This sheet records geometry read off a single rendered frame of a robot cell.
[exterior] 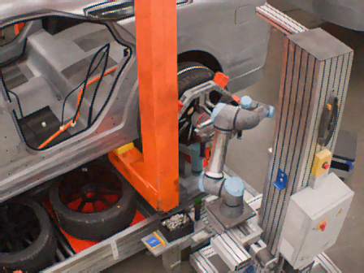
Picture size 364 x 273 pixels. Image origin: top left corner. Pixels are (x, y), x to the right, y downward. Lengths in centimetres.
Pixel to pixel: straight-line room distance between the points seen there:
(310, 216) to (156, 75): 110
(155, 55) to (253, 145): 231
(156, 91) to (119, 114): 75
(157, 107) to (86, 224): 107
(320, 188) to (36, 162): 182
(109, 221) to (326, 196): 156
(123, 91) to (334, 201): 160
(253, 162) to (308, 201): 203
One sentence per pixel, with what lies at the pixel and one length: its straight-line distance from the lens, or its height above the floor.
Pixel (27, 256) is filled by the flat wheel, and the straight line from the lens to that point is 323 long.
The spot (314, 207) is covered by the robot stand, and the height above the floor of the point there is 123.
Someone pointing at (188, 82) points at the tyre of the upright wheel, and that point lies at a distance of 334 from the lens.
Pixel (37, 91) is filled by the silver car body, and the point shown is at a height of 93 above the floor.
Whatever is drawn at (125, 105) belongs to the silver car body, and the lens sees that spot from 333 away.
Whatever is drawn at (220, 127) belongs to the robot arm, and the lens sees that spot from 266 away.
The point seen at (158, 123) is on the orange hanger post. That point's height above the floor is 129.
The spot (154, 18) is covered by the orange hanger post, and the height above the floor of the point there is 197.
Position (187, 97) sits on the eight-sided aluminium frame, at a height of 110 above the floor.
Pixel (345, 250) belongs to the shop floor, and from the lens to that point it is 392.
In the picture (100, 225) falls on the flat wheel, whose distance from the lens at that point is 336.
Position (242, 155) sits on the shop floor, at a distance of 451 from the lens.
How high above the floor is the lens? 302
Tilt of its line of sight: 40 degrees down
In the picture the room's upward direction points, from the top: straight up
